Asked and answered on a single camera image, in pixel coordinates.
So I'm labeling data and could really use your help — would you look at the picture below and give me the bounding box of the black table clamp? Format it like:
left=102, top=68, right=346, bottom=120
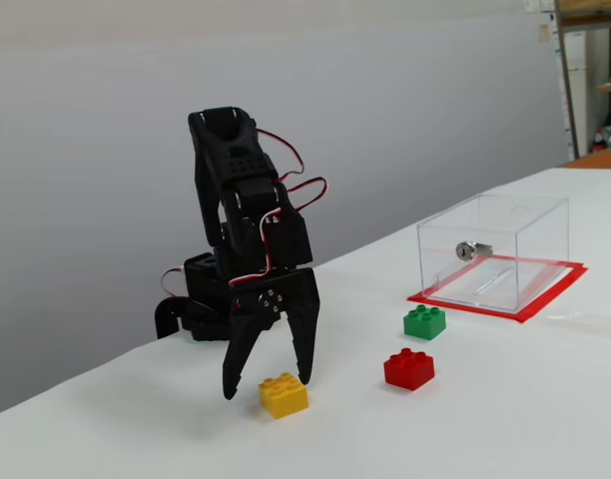
left=154, top=296, right=218, bottom=340

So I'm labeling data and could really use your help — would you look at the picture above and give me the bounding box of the red tape frame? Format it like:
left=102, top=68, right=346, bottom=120
left=406, top=254, right=589, bottom=326

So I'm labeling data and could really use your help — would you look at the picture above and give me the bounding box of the red lego brick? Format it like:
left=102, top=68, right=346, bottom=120
left=382, top=347, right=436, bottom=392

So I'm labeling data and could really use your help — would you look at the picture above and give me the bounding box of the green lego brick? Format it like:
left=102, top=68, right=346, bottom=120
left=402, top=304, right=447, bottom=342

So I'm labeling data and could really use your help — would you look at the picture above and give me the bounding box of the transparent acrylic box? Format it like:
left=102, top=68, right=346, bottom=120
left=416, top=194, right=570, bottom=314

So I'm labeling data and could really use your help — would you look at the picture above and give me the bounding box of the yellow lego brick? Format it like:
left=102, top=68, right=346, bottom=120
left=258, top=371, right=310, bottom=420

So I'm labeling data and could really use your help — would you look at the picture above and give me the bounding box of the red white gripper servo cable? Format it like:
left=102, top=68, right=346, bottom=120
left=229, top=212, right=283, bottom=289

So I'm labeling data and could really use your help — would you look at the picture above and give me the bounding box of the orange wooden table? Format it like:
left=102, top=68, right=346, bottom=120
left=559, top=149, right=611, bottom=171

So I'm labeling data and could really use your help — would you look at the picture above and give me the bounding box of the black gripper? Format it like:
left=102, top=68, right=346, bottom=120
left=221, top=267, right=320, bottom=401

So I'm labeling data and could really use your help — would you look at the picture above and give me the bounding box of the metal shelf rack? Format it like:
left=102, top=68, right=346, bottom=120
left=553, top=0, right=611, bottom=161

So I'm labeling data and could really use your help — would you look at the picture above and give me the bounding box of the silver box lock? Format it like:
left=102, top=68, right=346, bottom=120
left=454, top=240, right=493, bottom=262

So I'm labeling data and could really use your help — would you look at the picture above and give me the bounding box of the red white base cable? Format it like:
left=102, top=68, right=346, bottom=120
left=160, top=267, right=187, bottom=300

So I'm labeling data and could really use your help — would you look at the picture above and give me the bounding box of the white refrigerator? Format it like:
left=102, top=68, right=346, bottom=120
left=559, top=30, right=589, bottom=151

